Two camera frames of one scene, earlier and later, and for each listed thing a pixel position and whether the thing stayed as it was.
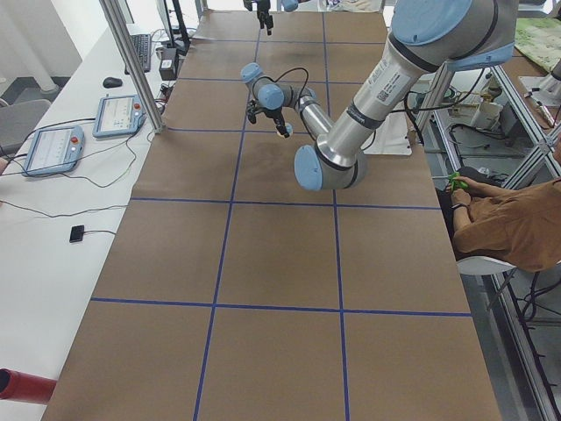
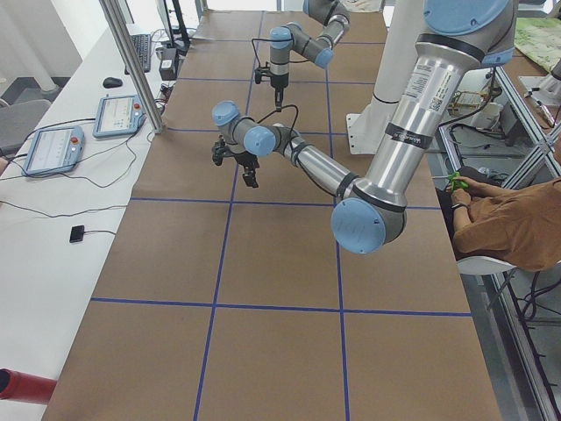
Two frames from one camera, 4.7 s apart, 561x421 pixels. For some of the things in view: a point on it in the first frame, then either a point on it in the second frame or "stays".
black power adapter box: (167, 64) stays
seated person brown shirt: (519, 224) stays
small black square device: (76, 233) stays
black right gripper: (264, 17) → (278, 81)
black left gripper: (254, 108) → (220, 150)
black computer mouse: (112, 82) stays
